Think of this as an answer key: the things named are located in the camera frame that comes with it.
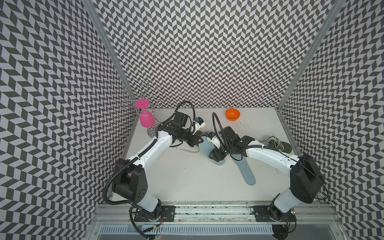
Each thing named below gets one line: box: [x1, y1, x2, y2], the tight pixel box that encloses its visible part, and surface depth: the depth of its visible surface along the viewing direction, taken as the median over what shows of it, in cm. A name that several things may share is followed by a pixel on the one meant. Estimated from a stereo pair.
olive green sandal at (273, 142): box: [260, 134, 292, 154], surface depth 92 cm
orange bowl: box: [225, 108, 241, 121], surface depth 113 cm
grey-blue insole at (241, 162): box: [230, 154, 256, 186], surface depth 88 cm
